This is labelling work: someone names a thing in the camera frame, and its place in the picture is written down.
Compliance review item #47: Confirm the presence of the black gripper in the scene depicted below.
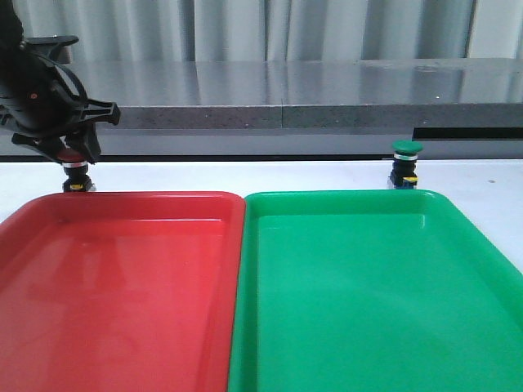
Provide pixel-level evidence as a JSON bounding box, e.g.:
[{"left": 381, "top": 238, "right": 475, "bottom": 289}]
[{"left": 1, "top": 35, "right": 119, "bottom": 163}]

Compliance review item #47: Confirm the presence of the red mushroom push button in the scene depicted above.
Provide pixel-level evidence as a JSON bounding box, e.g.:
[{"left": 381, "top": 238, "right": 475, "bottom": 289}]
[{"left": 58, "top": 148, "right": 96, "bottom": 193}]

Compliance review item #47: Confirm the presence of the green mushroom push button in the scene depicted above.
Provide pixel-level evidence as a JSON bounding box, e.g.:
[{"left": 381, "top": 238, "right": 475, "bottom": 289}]
[{"left": 388, "top": 140, "right": 423, "bottom": 189}]

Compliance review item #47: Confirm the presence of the grey pleated curtain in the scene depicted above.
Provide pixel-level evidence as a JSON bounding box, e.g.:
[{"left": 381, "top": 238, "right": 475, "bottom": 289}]
[{"left": 14, "top": 0, "right": 522, "bottom": 61}]

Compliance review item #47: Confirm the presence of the red plastic tray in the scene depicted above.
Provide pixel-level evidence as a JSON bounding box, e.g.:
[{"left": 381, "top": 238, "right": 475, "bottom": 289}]
[{"left": 1, "top": 192, "right": 245, "bottom": 391}]

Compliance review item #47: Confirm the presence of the green plastic tray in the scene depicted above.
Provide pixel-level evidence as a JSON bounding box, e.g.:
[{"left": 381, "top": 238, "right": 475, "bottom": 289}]
[{"left": 228, "top": 190, "right": 522, "bottom": 391}]

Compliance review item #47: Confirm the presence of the grey stone counter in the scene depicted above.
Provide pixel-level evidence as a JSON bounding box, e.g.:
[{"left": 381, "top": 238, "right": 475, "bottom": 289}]
[{"left": 73, "top": 59, "right": 522, "bottom": 160}]

